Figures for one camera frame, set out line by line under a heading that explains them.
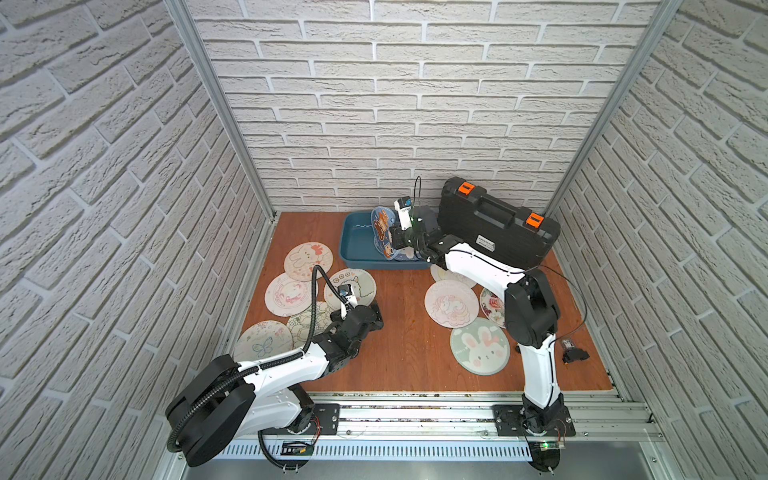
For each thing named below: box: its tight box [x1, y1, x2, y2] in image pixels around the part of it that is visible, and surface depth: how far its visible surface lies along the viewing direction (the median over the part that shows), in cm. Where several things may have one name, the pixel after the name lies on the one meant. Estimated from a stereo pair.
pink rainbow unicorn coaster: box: [264, 273, 319, 317], surface depth 99 cm
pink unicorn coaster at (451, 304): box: [424, 279, 479, 329], surface depth 96 cm
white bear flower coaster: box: [324, 268, 377, 312], surface depth 102 cm
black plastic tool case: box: [438, 177, 561, 270], surface depth 87 cm
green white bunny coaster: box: [450, 317, 511, 376], surface depth 87 cm
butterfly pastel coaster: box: [232, 320, 295, 363], surface depth 89 cm
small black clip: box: [562, 339, 590, 365], surface depth 87 cm
